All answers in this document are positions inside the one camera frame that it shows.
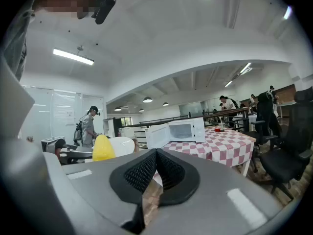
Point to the black office chair with jacket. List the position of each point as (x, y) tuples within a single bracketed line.
[(266, 116)]

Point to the long ceiling tube light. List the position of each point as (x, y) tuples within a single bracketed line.
[(228, 84), (73, 56), (287, 12), (245, 67)]

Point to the clear plastic cup with straw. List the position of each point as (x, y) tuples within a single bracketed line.
[(221, 126)]

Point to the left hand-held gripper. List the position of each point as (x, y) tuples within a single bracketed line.
[(73, 150)]

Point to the black mesh office chair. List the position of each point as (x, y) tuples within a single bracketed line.
[(293, 141)]

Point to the white round plate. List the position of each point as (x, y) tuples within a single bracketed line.
[(123, 146)]

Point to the black metal railing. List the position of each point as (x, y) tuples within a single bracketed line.
[(234, 112)]

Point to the black head-mounted camera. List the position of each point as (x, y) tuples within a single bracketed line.
[(105, 6)]

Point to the red checkered tablecloth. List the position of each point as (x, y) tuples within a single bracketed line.
[(225, 146)]

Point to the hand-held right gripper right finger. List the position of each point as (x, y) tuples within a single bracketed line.
[(207, 192)]

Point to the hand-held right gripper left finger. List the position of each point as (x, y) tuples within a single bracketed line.
[(97, 180)]

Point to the white microwave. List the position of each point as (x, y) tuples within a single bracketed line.
[(198, 131)]

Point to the white shelf cabinet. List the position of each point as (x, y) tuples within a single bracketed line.
[(111, 127)]

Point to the person's gray shirt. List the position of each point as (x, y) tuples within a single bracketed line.
[(17, 45)]

